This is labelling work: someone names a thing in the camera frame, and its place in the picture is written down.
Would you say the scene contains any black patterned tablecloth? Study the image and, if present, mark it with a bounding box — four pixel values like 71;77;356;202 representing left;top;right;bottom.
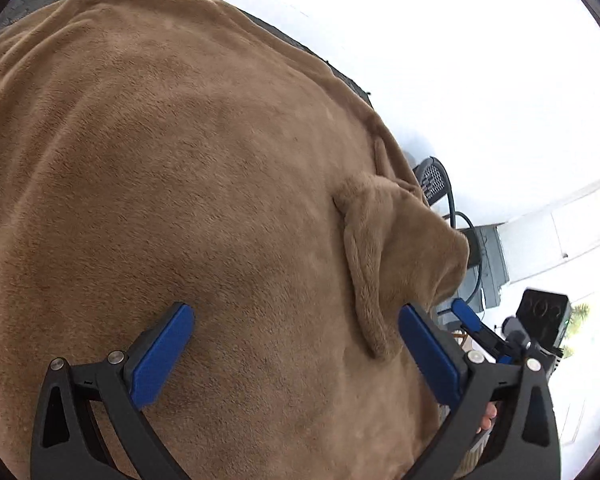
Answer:
0;0;376;107

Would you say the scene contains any white door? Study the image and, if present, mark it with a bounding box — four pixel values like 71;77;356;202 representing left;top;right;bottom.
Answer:
500;177;600;283

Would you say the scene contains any person's right hand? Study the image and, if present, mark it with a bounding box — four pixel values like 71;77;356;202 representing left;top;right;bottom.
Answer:
475;403;499;436

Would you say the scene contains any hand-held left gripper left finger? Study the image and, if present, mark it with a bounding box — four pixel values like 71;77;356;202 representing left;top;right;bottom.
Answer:
30;301;197;480

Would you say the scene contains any black mesh chair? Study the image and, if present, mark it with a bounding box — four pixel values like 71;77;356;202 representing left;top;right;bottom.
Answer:
413;156;484;306

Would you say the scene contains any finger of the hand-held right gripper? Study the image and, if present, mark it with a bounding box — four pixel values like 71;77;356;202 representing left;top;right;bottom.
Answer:
451;298;518;365

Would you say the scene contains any green potted plant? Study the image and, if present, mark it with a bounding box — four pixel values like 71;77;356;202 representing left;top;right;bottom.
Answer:
562;302;592;357

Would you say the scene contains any person's right forearm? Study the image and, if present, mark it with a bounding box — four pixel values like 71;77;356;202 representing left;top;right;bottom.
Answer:
457;432;492;480

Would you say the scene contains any brown fleece garment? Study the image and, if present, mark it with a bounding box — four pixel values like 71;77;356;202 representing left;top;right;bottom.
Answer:
0;0;471;480

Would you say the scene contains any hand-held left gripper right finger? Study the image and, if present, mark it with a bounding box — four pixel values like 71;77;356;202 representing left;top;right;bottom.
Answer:
398;303;561;480

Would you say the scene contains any grey storage box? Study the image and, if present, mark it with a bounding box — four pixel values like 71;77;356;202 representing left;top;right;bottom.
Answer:
467;225;510;311

